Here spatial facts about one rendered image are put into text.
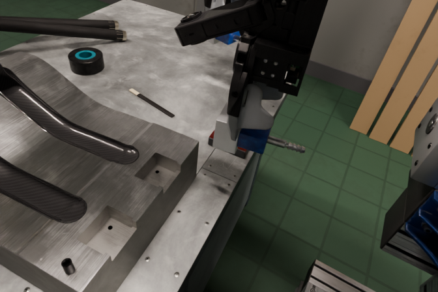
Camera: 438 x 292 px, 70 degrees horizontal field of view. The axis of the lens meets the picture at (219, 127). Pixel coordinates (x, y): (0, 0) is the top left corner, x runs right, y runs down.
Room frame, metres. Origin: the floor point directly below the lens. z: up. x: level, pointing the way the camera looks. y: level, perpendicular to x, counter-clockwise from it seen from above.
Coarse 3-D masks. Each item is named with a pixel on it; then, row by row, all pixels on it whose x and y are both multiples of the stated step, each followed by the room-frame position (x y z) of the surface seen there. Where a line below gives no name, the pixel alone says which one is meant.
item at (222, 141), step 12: (216, 120) 0.34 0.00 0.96; (216, 132) 0.34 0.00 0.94; (228, 132) 0.33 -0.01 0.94; (240, 132) 0.33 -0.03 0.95; (252, 132) 0.34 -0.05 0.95; (264, 132) 0.34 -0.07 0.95; (216, 144) 0.33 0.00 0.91; (228, 144) 0.33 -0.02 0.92; (240, 144) 0.33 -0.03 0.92; (252, 144) 0.33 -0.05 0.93; (264, 144) 0.32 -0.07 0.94; (276, 144) 0.33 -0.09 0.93; (288, 144) 0.33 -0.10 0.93
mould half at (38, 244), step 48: (0, 96) 0.36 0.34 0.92; (48, 96) 0.40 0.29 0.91; (0, 144) 0.29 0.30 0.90; (48, 144) 0.32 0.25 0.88; (144, 144) 0.34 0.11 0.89; (192, 144) 0.35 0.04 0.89; (96, 192) 0.24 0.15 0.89; (144, 192) 0.25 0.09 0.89; (0, 240) 0.16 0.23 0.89; (48, 240) 0.17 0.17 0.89; (144, 240) 0.22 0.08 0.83; (48, 288) 0.14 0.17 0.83; (96, 288) 0.13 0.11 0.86
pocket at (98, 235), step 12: (108, 216) 0.22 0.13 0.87; (120, 216) 0.22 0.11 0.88; (96, 228) 0.20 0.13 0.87; (108, 228) 0.21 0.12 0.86; (120, 228) 0.21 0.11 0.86; (132, 228) 0.20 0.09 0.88; (84, 240) 0.18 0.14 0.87; (96, 240) 0.19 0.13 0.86; (108, 240) 0.19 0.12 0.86; (120, 240) 0.19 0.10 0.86; (108, 252) 0.18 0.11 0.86
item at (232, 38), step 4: (236, 32) 0.68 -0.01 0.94; (220, 36) 0.67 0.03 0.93; (224, 36) 0.66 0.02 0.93; (228, 36) 0.66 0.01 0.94; (232, 36) 0.67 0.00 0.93; (236, 36) 0.67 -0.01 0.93; (240, 36) 0.67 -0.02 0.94; (208, 40) 0.69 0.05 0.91; (212, 40) 0.68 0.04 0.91; (216, 40) 0.69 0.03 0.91; (220, 40) 0.67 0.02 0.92; (224, 40) 0.66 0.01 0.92; (228, 40) 0.66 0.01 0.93; (232, 40) 0.67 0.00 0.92; (236, 40) 0.67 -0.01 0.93; (228, 44) 0.66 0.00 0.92
